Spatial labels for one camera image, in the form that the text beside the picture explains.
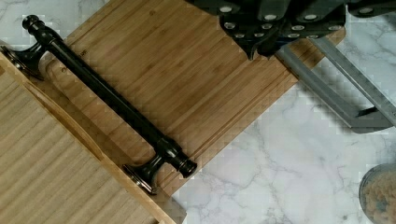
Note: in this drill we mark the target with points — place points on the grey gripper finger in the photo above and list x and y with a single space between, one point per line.
357 78
358 121

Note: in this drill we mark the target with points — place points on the wooden drawer with black handle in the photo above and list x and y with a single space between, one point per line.
59 165

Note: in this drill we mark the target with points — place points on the glass jar with cereal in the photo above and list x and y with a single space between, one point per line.
377 194

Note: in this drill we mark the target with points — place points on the bamboo cutting board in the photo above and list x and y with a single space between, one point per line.
174 64

